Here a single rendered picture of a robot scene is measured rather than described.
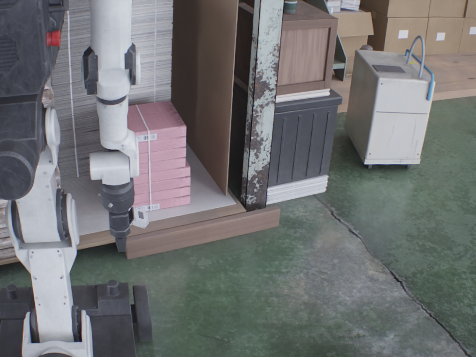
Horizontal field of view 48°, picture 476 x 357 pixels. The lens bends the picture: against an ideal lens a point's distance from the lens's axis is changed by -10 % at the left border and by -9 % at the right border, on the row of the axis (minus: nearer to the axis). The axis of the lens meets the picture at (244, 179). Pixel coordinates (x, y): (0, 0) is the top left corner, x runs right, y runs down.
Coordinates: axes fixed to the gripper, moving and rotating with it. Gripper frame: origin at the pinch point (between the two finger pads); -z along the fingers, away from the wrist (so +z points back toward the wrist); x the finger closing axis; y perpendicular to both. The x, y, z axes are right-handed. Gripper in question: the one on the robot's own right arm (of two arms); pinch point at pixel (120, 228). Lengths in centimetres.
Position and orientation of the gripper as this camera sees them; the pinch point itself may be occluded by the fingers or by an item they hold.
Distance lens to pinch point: 157.9
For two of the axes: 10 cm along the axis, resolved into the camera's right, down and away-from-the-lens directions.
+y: -9.8, 0.6, -2.1
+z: 1.0, -7.2, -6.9
